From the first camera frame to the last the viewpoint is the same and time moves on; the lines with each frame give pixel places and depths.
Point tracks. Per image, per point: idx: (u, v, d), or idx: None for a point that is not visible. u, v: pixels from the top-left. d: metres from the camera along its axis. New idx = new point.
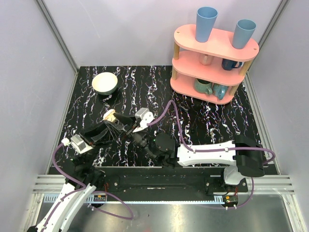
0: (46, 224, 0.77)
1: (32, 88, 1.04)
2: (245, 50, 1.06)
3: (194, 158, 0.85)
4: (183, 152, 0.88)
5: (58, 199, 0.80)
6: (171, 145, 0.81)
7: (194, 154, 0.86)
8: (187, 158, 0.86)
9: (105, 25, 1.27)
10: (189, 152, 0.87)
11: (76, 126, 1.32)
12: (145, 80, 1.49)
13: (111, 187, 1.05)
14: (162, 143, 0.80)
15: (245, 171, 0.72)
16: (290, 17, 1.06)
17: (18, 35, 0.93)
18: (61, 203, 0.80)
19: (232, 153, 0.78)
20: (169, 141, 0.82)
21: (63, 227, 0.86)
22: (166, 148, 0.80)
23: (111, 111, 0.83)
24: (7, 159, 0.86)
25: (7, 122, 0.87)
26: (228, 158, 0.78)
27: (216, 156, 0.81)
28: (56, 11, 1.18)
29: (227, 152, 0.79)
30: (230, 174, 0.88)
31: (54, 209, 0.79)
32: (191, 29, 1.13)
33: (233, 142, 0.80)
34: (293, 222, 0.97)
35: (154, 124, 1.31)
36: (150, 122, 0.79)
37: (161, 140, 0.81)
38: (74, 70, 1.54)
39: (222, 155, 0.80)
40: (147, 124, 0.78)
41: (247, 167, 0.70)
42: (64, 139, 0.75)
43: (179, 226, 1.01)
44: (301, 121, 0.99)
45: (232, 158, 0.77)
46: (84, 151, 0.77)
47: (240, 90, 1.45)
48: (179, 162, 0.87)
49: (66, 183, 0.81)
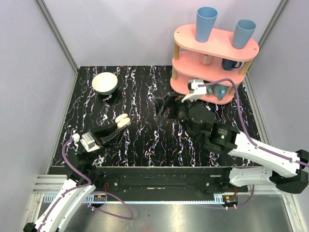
0: (45, 220, 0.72)
1: (32, 89, 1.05)
2: (245, 50, 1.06)
3: (253, 153, 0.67)
4: (241, 142, 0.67)
5: (59, 195, 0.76)
6: (207, 117, 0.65)
7: (255, 150, 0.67)
8: (245, 151, 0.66)
9: (105, 25, 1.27)
10: (250, 145, 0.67)
11: (76, 126, 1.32)
12: (145, 80, 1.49)
13: (111, 187, 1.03)
14: (197, 114, 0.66)
15: (291, 186, 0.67)
16: (290, 17, 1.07)
17: (18, 35, 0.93)
18: (61, 199, 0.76)
19: (296, 167, 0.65)
20: (206, 113, 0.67)
21: (61, 226, 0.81)
22: (201, 120, 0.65)
23: (123, 115, 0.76)
24: (7, 160, 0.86)
25: (7, 122, 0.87)
26: (290, 170, 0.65)
27: (276, 163, 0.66)
28: (56, 11, 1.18)
29: (291, 163, 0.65)
30: (242, 177, 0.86)
31: (54, 205, 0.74)
32: (191, 29, 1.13)
33: (297, 154, 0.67)
34: (293, 222, 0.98)
35: (154, 124, 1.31)
36: (202, 83, 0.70)
37: (195, 110, 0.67)
38: (74, 70, 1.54)
39: (286, 164, 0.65)
40: (198, 84, 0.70)
41: (304, 186, 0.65)
42: (76, 134, 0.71)
43: (178, 226, 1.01)
44: (301, 121, 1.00)
45: (294, 171, 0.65)
46: (92, 150, 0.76)
47: (241, 90, 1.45)
48: (235, 150, 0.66)
49: (67, 179, 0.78)
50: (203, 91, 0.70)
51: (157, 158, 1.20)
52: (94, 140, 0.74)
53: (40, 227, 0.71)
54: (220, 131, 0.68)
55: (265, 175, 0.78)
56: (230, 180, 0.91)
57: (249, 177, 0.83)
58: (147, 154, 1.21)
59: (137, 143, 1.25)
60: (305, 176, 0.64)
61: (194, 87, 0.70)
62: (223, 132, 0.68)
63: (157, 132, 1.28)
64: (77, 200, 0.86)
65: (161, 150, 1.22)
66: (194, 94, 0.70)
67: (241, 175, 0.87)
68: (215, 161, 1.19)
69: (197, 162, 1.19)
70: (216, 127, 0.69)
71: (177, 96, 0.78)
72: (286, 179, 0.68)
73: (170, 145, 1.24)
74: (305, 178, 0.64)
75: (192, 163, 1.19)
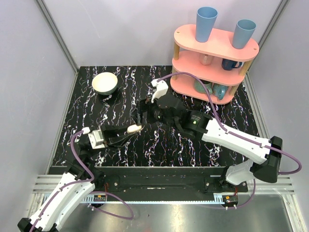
0: (41, 214, 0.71)
1: (32, 89, 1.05)
2: (245, 50, 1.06)
3: (223, 138, 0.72)
4: (213, 128, 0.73)
5: (56, 189, 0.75)
6: (172, 103, 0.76)
7: (225, 135, 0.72)
8: (215, 135, 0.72)
9: (105, 25, 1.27)
10: (220, 130, 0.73)
11: (76, 126, 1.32)
12: (145, 80, 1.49)
13: (111, 187, 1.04)
14: (163, 101, 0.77)
15: (264, 173, 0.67)
16: (290, 17, 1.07)
17: (18, 35, 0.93)
18: (59, 193, 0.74)
19: (266, 152, 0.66)
20: (173, 100, 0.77)
21: (58, 223, 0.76)
22: (165, 105, 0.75)
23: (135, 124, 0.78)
24: (7, 159, 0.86)
25: (7, 122, 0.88)
26: (259, 154, 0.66)
27: (245, 147, 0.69)
28: (57, 11, 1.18)
29: (261, 148, 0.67)
30: (233, 174, 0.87)
31: (51, 199, 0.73)
32: (191, 29, 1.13)
33: (269, 141, 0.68)
34: (293, 221, 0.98)
35: (154, 124, 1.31)
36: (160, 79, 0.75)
37: (164, 98, 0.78)
38: (74, 70, 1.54)
39: (255, 149, 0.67)
40: (157, 80, 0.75)
41: (274, 171, 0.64)
42: (87, 128, 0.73)
43: (179, 226, 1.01)
44: (301, 120, 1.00)
45: (264, 156, 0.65)
46: (97, 148, 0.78)
47: (241, 90, 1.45)
48: (206, 135, 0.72)
49: (66, 173, 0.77)
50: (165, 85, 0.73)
51: (157, 158, 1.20)
52: (103, 139, 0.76)
53: (36, 222, 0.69)
54: (193, 117, 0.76)
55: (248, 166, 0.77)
56: (226, 177, 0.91)
57: (239, 173, 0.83)
58: (147, 154, 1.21)
59: (137, 143, 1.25)
60: (275, 160, 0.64)
61: (155, 84, 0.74)
62: (196, 118, 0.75)
63: (157, 132, 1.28)
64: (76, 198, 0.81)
65: (162, 150, 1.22)
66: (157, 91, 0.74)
67: (232, 171, 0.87)
68: (215, 161, 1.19)
69: (197, 162, 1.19)
70: (189, 114, 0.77)
71: (147, 99, 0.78)
72: (259, 166, 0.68)
73: (170, 145, 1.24)
74: (274, 162, 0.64)
75: (192, 163, 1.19)
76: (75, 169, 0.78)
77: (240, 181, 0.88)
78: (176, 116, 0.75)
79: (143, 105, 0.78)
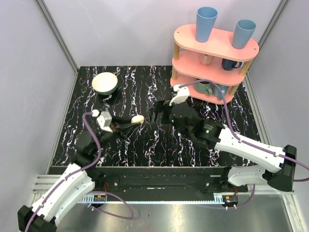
0: (44, 202, 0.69)
1: (32, 89, 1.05)
2: (245, 50, 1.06)
3: (236, 147, 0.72)
4: (226, 136, 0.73)
5: (61, 178, 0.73)
6: (187, 112, 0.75)
7: (238, 144, 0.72)
8: (228, 144, 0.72)
9: (105, 25, 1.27)
10: (233, 139, 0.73)
11: (76, 126, 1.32)
12: (145, 80, 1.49)
13: (111, 187, 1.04)
14: (177, 110, 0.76)
15: (278, 181, 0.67)
16: (290, 17, 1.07)
17: (18, 35, 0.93)
18: (63, 182, 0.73)
19: (281, 161, 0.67)
20: (187, 109, 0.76)
21: (58, 216, 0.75)
22: (180, 115, 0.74)
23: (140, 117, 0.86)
24: (7, 160, 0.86)
25: (7, 122, 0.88)
26: (274, 164, 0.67)
27: (259, 156, 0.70)
28: (57, 11, 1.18)
29: (275, 157, 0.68)
30: (238, 175, 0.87)
31: (55, 187, 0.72)
32: (191, 29, 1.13)
33: (283, 150, 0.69)
34: (293, 221, 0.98)
35: (154, 124, 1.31)
36: (182, 85, 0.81)
37: (178, 108, 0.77)
38: (74, 70, 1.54)
39: (269, 158, 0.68)
40: (179, 86, 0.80)
41: (289, 181, 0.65)
42: (96, 110, 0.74)
43: (179, 226, 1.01)
44: (301, 120, 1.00)
45: (278, 165, 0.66)
46: (105, 129, 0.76)
47: (241, 90, 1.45)
48: (219, 144, 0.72)
49: (71, 164, 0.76)
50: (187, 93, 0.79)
51: (157, 158, 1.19)
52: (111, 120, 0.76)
53: (38, 210, 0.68)
54: (206, 126, 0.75)
55: (259, 172, 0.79)
56: (228, 178, 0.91)
57: (246, 176, 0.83)
58: (147, 154, 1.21)
59: (137, 143, 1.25)
60: (289, 170, 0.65)
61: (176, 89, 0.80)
62: (209, 127, 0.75)
63: (157, 132, 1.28)
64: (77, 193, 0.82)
65: (161, 150, 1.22)
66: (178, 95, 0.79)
67: (238, 173, 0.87)
68: (215, 161, 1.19)
69: (197, 162, 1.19)
70: (202, 123, 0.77)
71: (165, 101, 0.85)
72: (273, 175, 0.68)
73: (170, 145, 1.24)
74: (289, 172, 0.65)
75: (192, 163, 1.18)
76: (80, 161, 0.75)
77: (242, 183, 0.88)
78: (190, 125, 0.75)
79: (160, 106, 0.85)
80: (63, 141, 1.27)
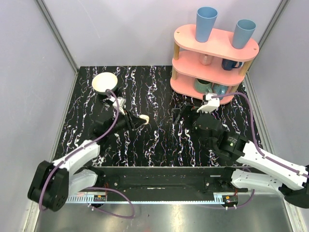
0: (66, 160, 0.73)
1: (32, 88, 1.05)
2: (245, 50, 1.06)
3: (259, 162, 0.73)
4: (250, 151, 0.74)
5: (80, 146, 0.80)
6: (213, 124, 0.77)
7: (262, 160, 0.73)
8: (251, 158, 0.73)
9: (105, 25, 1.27)
10: (257, 154, 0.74)
11: (76, 126, 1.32)
12: (145, 80, 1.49)
13: (111, 187, 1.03)
14: (203, 121, 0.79)
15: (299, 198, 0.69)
16: (290, 17, 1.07)
17: (18, 35, 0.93)
18: (81, 150, 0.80)
19: (304, 181, 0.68)
20: (213, 121, 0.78)
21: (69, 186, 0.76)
22: (207, 126, 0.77)
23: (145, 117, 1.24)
24: (7, 159, 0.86)
25: (7, 122, 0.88)
26: (297, 182, 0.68)
27: (283, 173, 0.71)
28: (57, 11, 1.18)
29: (299, 176, 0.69)
30: (246, 180, 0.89)
31: (75, 151, 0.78)
32: (191, 29, 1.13)
33: (306, 169, 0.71)
34: (293, 222, 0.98)
35: (154, 124, 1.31)
36: (214, 96, 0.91)
37: (203, 120, 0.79)
38: (74, 70, 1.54)
39: (292, 176, 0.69)
40: (212, 96, 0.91)
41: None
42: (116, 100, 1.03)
43: (178, 226, 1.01)
44: (301, 120, 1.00)
45: (301, 184, 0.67)
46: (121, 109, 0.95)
47: (240, 90, 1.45)
48: (243, 157, 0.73)
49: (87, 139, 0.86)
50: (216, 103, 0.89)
51: (157, 158, 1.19)
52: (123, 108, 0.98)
53: (60, 165, 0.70)
54: (230, 139, 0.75)
55: (274, 184, 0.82)
56: (231, 179, 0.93)
57: (256, 183, 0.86)
58: (147, 154, 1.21)
59: (137, 143, 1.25)
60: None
61: (208, 98, 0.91)
62: (232, 140, 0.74)
63: (157, 132, 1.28)
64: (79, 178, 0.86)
65: (161, 150, 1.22)
66: (208, 105, 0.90)
67: (246, 178, 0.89)
68: (215, 161, 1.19)
69: (197, 162, 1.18)
70: (225, 136, 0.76)
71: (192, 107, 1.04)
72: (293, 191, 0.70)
73: (170, 145, 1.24)
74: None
75: (192, 163, 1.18)
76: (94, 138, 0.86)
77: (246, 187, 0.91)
78: (214, 137, 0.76)
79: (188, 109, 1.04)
80: (62, 141, 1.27)
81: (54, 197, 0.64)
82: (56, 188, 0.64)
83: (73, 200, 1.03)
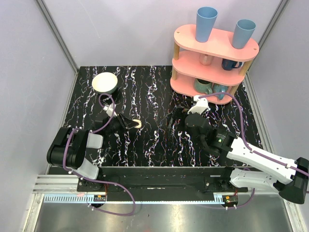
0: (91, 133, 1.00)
1: (32, 88, 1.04)
2: (245, 51, 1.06)
3: (248, 157, 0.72)
4: (238, 146, 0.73)
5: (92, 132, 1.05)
6: (200, 122, 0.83)
7: (250, 154, 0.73)
8: (240, 153, 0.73)
9: (105, 26, 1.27)
10: (245, 149, 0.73)
11: (76, 126, 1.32)
12: (145, 80, 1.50)
13: (111, 186, 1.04)
14: (191, 120, 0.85)
15: (291, 194, 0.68)
16: (290, 17, 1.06)
17: (18, 34, 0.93)
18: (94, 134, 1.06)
19: (292, 173, 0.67)
20: (201, 120, 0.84)
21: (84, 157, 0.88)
22: (193, 124, 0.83)
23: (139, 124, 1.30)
24: (7, 159, 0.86)
25: (7, 122, 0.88)
26: (285, 175, 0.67)
27: (271, 166, 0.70)
28: (57, 11, 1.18)
29: (287, 168, 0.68)
30: (244, 179, 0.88)
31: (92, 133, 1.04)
32: (191, 29, 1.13)
33: (295, 162, 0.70)
34: (293, 222, 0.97)
35: (154, 124, 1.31)
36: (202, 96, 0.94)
37: (191, 118, 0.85)
38: (74, 70, 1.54)
39: (280, 169, 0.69)
40: (199, 97, 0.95)
41: (301, 193, 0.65)
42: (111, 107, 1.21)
43: (178, 226, 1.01)
44: (300, 120, 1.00)
45: (289, 177, 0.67)
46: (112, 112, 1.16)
47: (240, 90, 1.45)
48: (231, 152, 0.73)
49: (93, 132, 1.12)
50: (205, 104, 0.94)
51: (157, 158, 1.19)
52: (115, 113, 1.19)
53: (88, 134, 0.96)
54: (218, 135, 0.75)
55: (270, 180, 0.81)
56: (231, 179, 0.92)
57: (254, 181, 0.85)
58: (147, 154, 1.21)
59: (137, 143, 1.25)
60: (301, 181, 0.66)
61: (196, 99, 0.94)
62: (221, 136, 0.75)
63: (157, 132, 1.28)
64: (87, 162, 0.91)
65: (161, 150, 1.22)
66: (197, 105, 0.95)
67: (244, 177, 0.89)
68: (215, 161, 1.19)
69: (197, 162, 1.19)
70: (215, 132, 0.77)
71: (184, 109, 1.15)
72: (285, 187, 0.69)
73: (170, 145, 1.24)
74: (301, 183, 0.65)
75: (192, 163, 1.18)
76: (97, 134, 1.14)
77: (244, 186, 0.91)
78: (203, 134, 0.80)
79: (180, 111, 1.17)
80: None
81: (76, 151, 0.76)
82: (77, 142, 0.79)
83: (73, 200, 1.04)
